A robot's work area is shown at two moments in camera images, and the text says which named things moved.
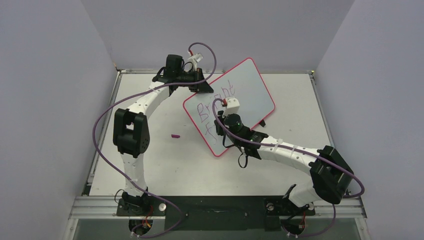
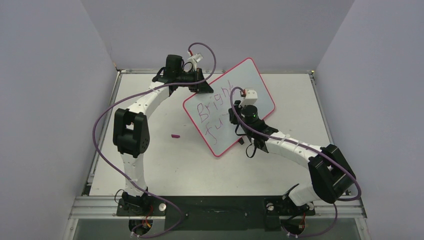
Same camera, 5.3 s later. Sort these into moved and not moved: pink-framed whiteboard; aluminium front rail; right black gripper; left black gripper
Moved: right black gripper
Not moved: left black gripper; aluminium front rail; pink-framed whiteboard
